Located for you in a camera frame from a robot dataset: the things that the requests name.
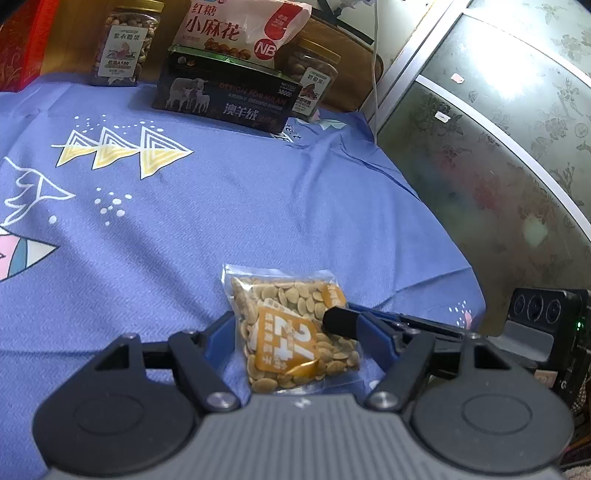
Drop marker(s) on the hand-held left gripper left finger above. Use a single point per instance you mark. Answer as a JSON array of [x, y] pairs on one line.
[[221, 341]]

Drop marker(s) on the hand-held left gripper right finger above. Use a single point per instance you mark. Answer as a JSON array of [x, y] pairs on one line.
[[374, 341]]

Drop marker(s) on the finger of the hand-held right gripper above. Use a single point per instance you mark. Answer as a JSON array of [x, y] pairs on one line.
[[341, 321]]

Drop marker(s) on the clear seed packet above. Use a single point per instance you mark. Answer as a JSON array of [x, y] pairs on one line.
[[286, 332]]

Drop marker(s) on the blue printed cloth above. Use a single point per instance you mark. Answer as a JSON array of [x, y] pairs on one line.
[[231, 198]]

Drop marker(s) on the pecan jar with gold lid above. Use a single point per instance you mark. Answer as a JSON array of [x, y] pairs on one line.
[[309, 78]]

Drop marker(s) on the black tape cross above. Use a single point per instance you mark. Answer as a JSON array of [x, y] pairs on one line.
[[341, 23]]

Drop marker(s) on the cashew jar with gold lid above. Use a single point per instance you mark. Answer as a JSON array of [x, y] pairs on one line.
[[122, 50]]

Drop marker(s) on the pink snack bag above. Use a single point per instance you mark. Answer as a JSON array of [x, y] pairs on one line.
[[231, 32]]

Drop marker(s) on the red cardboard box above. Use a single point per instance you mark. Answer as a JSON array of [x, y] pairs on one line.
[[23, 46]]

